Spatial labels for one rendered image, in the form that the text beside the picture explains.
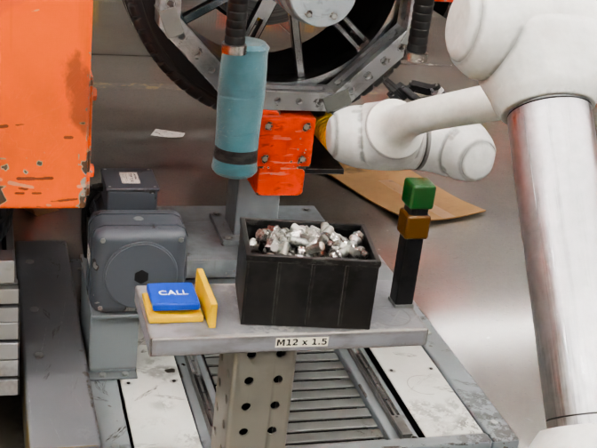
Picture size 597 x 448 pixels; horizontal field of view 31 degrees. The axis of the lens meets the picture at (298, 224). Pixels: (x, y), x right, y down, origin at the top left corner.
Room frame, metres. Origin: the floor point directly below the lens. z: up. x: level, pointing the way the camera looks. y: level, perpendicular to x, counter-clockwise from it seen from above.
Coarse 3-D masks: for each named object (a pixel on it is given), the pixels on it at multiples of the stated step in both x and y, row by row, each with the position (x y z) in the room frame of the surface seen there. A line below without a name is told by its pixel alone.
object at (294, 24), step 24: (216, 0) 2.13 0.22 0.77; (264, 0) 2.16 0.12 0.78; (360, 0) 2.39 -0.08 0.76; (384, 0) 2.28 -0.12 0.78; (264, 24) 2.17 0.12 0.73; (336, 24) 2.21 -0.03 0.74; (360, 24) 2.31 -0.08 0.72; (384, 24) 2.23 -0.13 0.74; (216, 48) 2.28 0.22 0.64; (288, 48) 2.40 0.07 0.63; (312, 48) 2.35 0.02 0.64; (336, 48) 2.29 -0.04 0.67; (360, 48) 2.22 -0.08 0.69; (288, 72) 2.23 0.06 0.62; (312, 72) 2.21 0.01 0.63; (336, 72) 2.20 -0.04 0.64
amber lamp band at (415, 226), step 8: (400, 216) 1.54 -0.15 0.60; (408, 216) 1.52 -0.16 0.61; (416, 216) 1.52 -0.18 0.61; (424, 216) 1.52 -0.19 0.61; (400, 224) 1.54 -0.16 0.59; (408, 224) 1.51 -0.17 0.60; (416, 224) 1.52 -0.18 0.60; (424, 224) 1.52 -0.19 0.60; (400, 232) 1.53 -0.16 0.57; (408, 232) 1.51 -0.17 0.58; (416, 232) 1.52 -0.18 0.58; (424, 232) 1.52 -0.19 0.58
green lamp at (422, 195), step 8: (408, 184) 1.53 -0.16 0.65; (416, 184) 1.52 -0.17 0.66; (424, 184) 1.53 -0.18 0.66; (432, 184) 1.53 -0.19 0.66; (408, 192) 1.53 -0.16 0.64; (416, 192) 1.51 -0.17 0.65; (424, 192) 1.52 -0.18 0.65; (432, 192) 1.52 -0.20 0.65; (408, 200) 1.52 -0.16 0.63; (416, 200) 1.52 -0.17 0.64; (424, 200) 1.52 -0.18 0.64; (432, 200) 1.52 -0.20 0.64; (416, 208) 1.52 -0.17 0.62; (424, 208) 1.52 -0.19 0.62; (432, 208) 1.53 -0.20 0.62
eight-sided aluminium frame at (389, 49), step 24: (168, 0) 2.00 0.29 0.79; (408, 0) 2.16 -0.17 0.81; (168, 24) 2.00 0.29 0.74; (408, 24) 2.15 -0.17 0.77; (192, 48) 2.02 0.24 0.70; (384, 48) 2.14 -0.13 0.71; (216, 72) 2.03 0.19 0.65; (360, 72) 2.12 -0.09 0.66; (384, 72) 2.14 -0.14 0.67; (288, 96) 2.08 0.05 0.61; (312, 96) 2.09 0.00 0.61; (336, 96) 2.10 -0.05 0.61
